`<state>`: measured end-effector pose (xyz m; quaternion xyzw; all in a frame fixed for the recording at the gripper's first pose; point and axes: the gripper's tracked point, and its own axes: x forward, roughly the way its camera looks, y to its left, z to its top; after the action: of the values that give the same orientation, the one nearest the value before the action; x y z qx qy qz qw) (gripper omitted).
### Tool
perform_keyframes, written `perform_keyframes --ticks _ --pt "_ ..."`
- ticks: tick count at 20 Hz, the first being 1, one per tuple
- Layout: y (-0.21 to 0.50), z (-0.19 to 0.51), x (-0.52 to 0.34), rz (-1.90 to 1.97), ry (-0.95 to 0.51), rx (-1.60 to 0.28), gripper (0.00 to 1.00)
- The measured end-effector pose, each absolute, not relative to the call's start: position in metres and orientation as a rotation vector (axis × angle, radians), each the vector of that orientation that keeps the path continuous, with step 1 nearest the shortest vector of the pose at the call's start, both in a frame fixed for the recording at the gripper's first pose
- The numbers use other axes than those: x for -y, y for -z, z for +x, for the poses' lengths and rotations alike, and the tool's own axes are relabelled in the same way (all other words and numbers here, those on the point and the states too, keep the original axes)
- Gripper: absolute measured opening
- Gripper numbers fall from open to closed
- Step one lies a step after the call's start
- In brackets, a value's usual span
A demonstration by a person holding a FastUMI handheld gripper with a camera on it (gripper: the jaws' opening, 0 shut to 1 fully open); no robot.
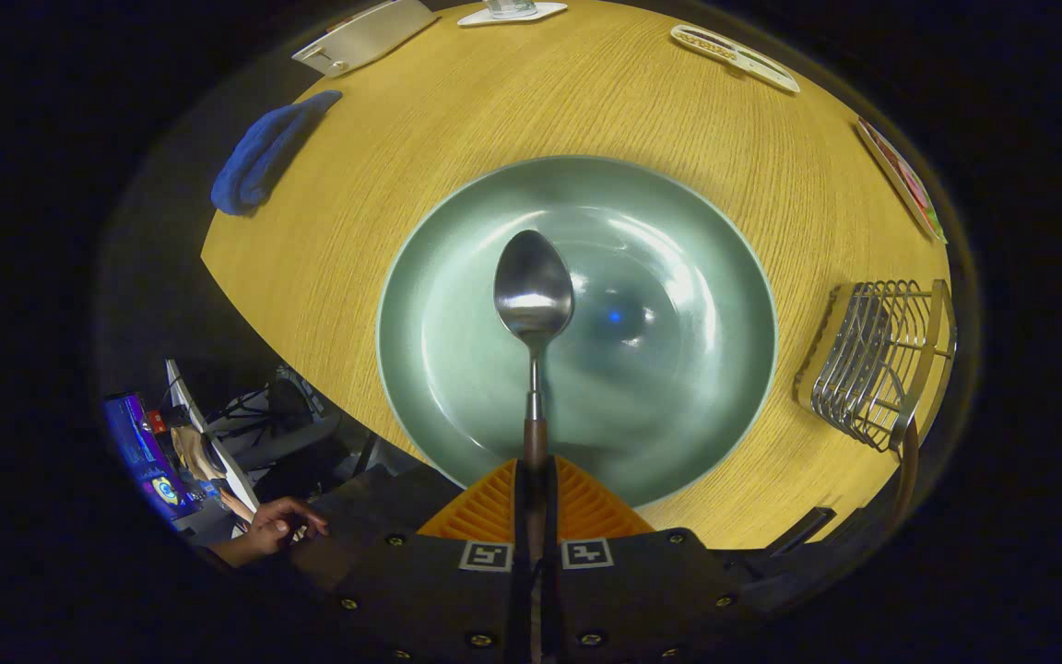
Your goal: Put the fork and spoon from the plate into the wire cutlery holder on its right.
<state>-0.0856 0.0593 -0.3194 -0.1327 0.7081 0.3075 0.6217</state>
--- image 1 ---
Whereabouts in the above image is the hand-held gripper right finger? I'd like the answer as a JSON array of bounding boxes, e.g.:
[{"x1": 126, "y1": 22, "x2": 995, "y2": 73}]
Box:
[{"x1": 533, "y1": 456, "x2": 761, "y2": 664}]

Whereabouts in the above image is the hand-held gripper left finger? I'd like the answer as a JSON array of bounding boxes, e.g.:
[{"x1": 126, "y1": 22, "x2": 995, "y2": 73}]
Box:
[{"x1": 333, "y1": 456, "x2": 532, "y2": 664}]

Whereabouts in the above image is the wooden handled metal spoon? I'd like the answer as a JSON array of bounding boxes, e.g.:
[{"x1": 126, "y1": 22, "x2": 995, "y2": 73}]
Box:
[{"x1": 493, "y1": 229, "x2": 575, "y2": 517}]

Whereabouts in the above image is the wooden handled metal fork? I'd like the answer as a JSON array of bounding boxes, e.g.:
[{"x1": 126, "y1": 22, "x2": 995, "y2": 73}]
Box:
[{"x1": 886, "y1": 410, "x2": 924, "y2": 531}]

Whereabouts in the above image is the pale green plate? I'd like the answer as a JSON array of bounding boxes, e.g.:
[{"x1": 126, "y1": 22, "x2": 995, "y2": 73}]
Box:
[{"x1": 376, "y1": 155, "x2": 779, "y2": 510}]

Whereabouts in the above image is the white tilted panel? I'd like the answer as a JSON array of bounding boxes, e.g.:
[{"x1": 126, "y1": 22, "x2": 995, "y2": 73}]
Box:
[{"x1": 165, "y1": 358, "x2": 260, "y2": 513}]

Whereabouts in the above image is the glowing computer screen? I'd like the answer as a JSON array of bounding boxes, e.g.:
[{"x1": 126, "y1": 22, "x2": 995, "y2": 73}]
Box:
[{"x1": 102, "y1": 392, "x2": 205, "y2": 522}]

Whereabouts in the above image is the blue folded towel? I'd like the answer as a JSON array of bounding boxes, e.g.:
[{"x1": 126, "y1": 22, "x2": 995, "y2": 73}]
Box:
[{"x1": 210, "y1": 89, "x2": 344, "y2": 218}]

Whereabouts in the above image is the white plate of food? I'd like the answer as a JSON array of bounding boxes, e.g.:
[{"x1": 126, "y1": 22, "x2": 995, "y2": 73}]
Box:
[{"x1": 855, "y1": 116, "x2": 949, "y2": 244}]

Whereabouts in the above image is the white divided bean tray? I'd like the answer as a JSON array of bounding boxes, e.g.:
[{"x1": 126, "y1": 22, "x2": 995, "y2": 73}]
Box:
[{"x1": 670, "y1": 24, "x2": 801, "y2": 94}]

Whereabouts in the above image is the white toaster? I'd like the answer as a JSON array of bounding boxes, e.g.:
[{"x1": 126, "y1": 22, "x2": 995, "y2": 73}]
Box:
[{"x1": 291, "y1": 0, "x2": 440, "y2": 77}]

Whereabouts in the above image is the white square coaster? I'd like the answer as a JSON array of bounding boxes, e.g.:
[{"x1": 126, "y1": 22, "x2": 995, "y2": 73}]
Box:
[{"x1": 457, "y1": 2, "x2": 569, "y2": 27}]

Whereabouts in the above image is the dark equipment with cables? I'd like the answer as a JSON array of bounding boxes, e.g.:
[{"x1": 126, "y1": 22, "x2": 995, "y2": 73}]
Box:
[{"x1": 208, "y1": 364, "x2": 375, "y2": 485}]

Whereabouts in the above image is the metal wire basket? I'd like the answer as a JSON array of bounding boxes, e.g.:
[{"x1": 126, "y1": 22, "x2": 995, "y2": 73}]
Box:
[{"x1": 794, "y1": 279, "x2": 958, "y2": 455}]

